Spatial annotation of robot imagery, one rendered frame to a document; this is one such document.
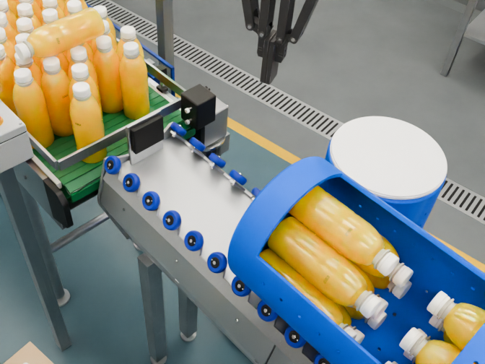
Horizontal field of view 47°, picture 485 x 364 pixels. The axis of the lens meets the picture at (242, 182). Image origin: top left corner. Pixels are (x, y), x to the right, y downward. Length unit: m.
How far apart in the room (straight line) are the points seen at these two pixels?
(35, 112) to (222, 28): 2.36
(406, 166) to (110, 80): 0.79
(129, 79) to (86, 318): 1.07
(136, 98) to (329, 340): 0.87
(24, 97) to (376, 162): 0.85
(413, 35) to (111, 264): 2.50
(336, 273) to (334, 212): 0.11
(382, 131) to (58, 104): 0.81
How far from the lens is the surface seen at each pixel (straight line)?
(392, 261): 0.97
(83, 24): 1.48
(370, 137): 1.41
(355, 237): 0.97
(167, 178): 1.39
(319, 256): 0.98
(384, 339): 1.16
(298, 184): 0.98
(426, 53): 3.79
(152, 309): 1.79
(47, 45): 1.44
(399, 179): 1.32
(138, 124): 1.36
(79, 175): 1.46
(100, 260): 2.40
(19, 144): 1.34
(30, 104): 1.45
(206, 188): 1.37
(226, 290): 1.20
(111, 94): 1.58
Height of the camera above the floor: 1.94
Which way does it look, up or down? 47 degrees down
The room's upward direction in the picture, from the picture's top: 5 degrees clockwise
